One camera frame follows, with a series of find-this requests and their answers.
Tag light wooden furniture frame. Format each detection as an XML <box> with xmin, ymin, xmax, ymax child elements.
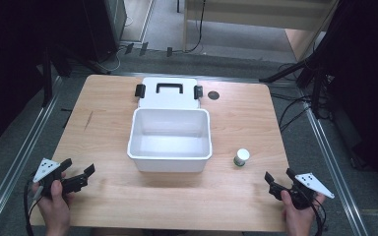
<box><xmin>182</xmin><ymin>0</ymin><xmax>340</xmax><ymax>63</ymax></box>

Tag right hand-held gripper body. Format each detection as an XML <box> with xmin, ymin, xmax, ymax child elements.
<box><xmin>269</xmin><ymin>172</ymin><xmax>336</xmax><ymax>210</ymax></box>

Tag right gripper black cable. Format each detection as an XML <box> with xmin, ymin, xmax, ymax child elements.
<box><xmin>309</xmin><ymin>196</ymin><xmax>328</xmax><ymax>236</ymax></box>

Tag black hanging cable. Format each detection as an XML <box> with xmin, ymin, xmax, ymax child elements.
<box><xmin>171</xmin><ymin>0</ymin><xmax>208</xmax><ymax>55</ymax></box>

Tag black tripod stand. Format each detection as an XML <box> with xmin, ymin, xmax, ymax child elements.
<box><xmin>259</xmin><ymin>53</ymin><xmax>330</xmax><ymax>120</ymax></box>

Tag white plastic storage box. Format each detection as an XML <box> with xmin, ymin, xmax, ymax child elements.
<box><xmin>126</xmin><ymin>77</ymin><xmax>214</xmax><ymax>174</ymax></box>

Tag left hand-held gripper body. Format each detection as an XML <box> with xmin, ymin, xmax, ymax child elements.
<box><xmin>32</xmin><ymin>157</ymin><xmax>89</xmax><ymax>198</ymax></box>

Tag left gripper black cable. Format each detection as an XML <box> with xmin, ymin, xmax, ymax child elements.
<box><xmin>23</xmin><ymin>176</ymin><xmax>44</xmax><ymax>236</ymax></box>

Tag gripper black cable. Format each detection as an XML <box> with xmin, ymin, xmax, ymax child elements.
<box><xmin>309</xmin><ymin>196</ymin><xmax>328</xmax><ymax>236</ymax></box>
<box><xmin>23</xmin><ymin>176</ymin><xmax>44</xmax><ymax>236</ymax></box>

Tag black cabinet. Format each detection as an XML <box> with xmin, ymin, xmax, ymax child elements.
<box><xmin>82</xmin><ymin>0</ymin><xmax>128</xmax><ymax>64</ymax></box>

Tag white floor cable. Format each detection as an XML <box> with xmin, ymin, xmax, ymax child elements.
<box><xmin>94</xmin><ymin>44</ymin><xmax>127</xmax><ymax>74</ymax></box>

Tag aluminium floor rail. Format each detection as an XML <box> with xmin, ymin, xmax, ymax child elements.
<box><xmin>0</xmin><ymin>75</ymin><xmax>64</xmax><ymax>236</ymax></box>
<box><xmin>295</xmin><ymin>86</ymin><xmax>372</xmax><ymax>236</ymax></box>

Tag person's right hand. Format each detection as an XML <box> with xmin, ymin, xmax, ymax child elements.
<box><xmin>280</xmin><ymin>190</ymin><xmax>327</xmax><ymax>232</ymax></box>

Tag small white-capped green bottle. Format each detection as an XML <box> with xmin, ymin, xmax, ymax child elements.
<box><xmin>232</xmin><ymin>147</ymin><xmax>251</xmax><ymax>167</ymax></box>

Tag black floor cables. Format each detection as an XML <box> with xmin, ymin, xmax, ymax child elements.
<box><xmin>270</xmin><ymin>91</ymin><xmax>313</xmax><ymax>134</ymax></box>

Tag person's left hand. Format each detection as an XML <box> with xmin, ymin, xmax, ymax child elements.
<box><xmin>31</xmin><ymin>178</ymin><xmax>75</xmax><ymax>230</ymax></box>

